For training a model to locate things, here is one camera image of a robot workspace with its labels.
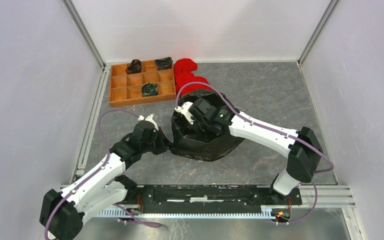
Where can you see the right aluminium corner post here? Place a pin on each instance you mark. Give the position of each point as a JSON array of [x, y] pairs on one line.
[[329, 10]]

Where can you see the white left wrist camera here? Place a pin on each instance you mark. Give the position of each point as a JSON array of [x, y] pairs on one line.
[[149, 118]]

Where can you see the black green bag roll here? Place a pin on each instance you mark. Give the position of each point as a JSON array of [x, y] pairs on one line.
[[149, 89]]

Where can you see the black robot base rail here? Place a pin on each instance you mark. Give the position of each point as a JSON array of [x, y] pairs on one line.
[[209, 199]]

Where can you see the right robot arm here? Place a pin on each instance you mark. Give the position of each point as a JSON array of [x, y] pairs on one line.
[[301, 147]]

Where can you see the wooden compartment tray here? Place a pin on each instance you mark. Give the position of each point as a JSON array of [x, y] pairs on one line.
[[125, 89]]

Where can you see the aluminium corner post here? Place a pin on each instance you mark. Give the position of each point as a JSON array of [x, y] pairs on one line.
[[329, 10], [74, 14]]

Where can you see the black bag roll left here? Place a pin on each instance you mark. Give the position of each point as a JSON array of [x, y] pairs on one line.
[[134, 67]]

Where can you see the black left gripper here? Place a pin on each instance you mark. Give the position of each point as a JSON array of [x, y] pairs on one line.
[[165, 143]]

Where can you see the white slotted cable duct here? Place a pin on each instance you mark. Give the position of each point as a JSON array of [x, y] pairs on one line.
[[264, 213]]

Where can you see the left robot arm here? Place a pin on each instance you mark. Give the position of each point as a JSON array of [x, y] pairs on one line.
[[64, 212]]

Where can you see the black bag roll right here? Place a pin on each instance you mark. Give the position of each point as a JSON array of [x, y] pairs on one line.
[[163, 63]]

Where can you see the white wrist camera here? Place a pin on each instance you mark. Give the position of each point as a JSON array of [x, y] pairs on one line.
[[184, 110], [149, 118]]

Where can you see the black plastic trash bag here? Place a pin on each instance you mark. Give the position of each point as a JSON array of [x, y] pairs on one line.
[[206, 147]]

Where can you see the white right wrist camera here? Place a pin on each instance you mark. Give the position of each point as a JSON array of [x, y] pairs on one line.
[[184, 110]]

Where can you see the left aluminium corner post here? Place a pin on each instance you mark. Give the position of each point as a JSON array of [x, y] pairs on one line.
[[74, 14]]

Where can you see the red cloth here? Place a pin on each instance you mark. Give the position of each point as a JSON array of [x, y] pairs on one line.
[[184, 73]]

